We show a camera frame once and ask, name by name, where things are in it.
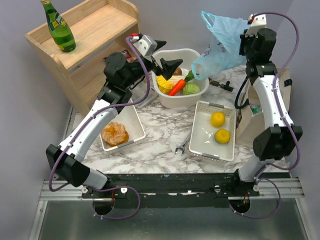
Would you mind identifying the yellow cabbage toy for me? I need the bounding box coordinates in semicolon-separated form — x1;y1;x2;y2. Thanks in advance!
156;75;182;95

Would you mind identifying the red chili pepper toy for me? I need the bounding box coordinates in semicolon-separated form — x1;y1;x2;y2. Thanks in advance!
168;70;195;96

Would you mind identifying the light blue plastic grocery bag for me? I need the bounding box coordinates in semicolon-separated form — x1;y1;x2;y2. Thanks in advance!
191;11;248;80

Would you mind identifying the green lettuce toy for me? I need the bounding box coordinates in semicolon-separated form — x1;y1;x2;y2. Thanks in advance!
182;82;201;95

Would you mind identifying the green snack packet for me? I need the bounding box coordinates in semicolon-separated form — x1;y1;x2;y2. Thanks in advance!
249;104;263;115

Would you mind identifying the yellow lemon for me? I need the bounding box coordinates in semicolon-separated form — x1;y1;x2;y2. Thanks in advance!
210;111;226;128

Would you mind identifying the orange bread slice toy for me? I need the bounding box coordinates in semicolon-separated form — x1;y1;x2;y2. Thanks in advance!
101;122;129;147

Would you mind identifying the green lime toy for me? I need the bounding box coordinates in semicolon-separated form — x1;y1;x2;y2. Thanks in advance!
214;129;231;144

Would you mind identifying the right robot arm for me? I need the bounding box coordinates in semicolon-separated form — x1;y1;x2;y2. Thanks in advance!
238;27;303;183

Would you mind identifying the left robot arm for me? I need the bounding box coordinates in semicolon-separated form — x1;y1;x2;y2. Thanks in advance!
45;35;183;191

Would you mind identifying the brown mushroom toy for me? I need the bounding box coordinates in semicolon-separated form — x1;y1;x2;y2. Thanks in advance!
173;67;183;76

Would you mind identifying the large white plastic tub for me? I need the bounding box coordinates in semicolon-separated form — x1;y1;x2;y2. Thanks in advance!
150;48;210;108

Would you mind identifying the clear plastic organizer box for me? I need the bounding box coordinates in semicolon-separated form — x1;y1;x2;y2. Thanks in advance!
134;79;160;109

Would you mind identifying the pink candy bag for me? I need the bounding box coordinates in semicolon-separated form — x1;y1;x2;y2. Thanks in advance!
103;49;135;65

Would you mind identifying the small black tool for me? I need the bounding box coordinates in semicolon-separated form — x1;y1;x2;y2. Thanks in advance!
209;78;234;92

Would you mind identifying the wooden shelf unit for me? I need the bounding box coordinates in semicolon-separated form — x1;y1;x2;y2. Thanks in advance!
24;0;140;115

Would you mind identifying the silver combination wrench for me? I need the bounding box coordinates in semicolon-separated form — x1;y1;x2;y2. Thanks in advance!
175;131;192;156

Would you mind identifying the floral canvas tote bag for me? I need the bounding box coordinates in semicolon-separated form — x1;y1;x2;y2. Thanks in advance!
235;68;293;148

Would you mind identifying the white perforated plastic basket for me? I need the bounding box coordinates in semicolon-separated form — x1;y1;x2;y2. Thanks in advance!
189;100;236;163

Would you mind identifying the green glass bottle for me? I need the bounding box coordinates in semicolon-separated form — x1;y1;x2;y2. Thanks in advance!
40;0;76;53

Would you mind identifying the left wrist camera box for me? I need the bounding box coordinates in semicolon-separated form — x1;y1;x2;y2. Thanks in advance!
131;33;158;57

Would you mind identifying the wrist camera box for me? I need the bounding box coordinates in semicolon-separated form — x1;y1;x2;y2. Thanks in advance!
247;13;267;28
131;33;158;57

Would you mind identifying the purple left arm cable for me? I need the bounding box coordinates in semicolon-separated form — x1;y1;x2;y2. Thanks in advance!
47;36;152;221

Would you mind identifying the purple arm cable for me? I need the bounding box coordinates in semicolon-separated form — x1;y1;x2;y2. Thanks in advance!
47;36;152;221
228;11;301;220

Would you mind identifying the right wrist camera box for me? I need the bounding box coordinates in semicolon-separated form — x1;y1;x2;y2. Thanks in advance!
247;13;267;28

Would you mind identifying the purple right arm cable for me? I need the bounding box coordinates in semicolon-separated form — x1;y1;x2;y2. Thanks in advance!
228;11;301;220

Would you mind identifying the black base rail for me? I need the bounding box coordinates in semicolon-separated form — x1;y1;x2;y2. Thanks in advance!
79;173;259;208

